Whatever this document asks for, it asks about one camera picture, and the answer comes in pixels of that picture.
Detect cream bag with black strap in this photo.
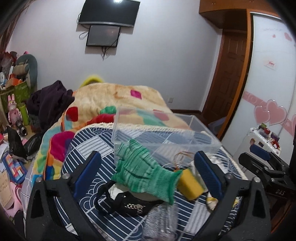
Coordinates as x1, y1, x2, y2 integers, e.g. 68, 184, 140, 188
94, 180, 163, 217

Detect yellow green sponge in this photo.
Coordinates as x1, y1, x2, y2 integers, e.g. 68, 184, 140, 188
177, 169, 205, 201

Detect silver bubble wrap pouch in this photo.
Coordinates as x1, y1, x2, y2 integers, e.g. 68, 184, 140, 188
142, 203, 178, 240

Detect green knitted glove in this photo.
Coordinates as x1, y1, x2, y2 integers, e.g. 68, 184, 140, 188
111, 140, 182, 205

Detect white suitcase with stickers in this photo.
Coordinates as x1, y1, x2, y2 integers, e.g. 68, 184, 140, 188
233, 127, 281, 170

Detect white wardrobe sliding door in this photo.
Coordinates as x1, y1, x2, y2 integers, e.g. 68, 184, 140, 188
222, 12, 295, 163

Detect orange tassel charm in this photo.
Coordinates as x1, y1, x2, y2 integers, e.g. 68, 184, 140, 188
173, 151, 194, 171

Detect clear plastic storage box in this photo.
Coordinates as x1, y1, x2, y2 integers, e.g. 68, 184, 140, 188
111, 106, 222, 168

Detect blue white patterned tablecloth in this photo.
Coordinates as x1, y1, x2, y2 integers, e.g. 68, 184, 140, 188
61, 123, 245, 240

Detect brown wooden door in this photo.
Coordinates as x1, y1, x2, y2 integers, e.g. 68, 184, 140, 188
202, 30, 247, 123

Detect green bottle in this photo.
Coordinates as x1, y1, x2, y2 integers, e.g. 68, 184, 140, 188
19, 102, 29, 126

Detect pink rabbit figure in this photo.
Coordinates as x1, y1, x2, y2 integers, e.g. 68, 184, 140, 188
8, 94, 22, 126

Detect dark purple garment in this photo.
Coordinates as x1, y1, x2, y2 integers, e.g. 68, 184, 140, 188
27, 80, 75, 131

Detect colourful fleece blanket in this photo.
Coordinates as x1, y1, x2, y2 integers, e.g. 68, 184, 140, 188
31, 82, 193, 186

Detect green storage box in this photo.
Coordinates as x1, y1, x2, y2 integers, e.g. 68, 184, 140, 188
1, 82, 31, 113

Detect grey green plush toy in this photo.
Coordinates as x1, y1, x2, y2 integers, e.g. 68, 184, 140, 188
13, 54, 38, 89

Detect striped brown curtain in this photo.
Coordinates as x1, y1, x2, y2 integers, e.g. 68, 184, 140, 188
1, 0, 31, 52

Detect small black wall monitor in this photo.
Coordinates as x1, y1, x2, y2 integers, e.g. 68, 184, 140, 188
86, 25, 121, 48

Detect black wall television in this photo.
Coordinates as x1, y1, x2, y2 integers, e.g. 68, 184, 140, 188
78, 0, 140, 27

